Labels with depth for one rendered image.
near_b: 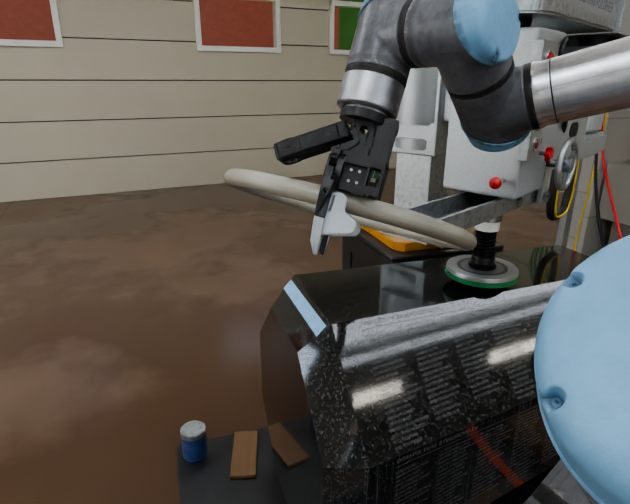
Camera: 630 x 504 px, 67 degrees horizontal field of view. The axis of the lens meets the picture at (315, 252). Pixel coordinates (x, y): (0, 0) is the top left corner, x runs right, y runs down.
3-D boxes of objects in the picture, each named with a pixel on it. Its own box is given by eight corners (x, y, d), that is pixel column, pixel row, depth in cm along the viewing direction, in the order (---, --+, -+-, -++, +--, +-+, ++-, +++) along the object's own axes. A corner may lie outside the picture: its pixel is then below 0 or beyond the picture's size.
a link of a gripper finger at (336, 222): (345, 259, 63) (364, 195, 64) (303, 248, 64) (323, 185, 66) (347, 263, 66) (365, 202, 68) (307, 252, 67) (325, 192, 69)
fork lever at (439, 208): (492, 193, 163) (494, 179, 161) (550, 202, 150) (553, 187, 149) (370, 230, 115) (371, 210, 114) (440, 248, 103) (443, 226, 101)
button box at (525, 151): (528, 157, 126) (545, 41, 117) (538, 158, 125) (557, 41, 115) (516, 160, 121) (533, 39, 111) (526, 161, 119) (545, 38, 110)
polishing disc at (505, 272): (479, 288, 134) (479, 284, 133) (432, 263, 152) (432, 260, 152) (534, 276, 142) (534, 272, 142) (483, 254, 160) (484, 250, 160)
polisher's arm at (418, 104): (374, 122, 224) (377, 66, 216) (416, 119, 247) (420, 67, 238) (531, 134, 174) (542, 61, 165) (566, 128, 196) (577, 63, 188)
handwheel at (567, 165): (540, 182, 147) (548, 133, 142) (575, 187, 141) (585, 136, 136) (521, 190, 137) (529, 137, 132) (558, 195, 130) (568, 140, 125)
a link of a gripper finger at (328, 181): (323, 215, 63) (341, 155, 65) (312, 212, 64) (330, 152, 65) (327, 223, 68) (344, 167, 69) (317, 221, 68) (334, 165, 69)
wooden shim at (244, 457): (235, 434, 206) (234, 431, 206) (257, 433, 207) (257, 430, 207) (229, 479, 183) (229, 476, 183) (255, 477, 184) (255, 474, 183)
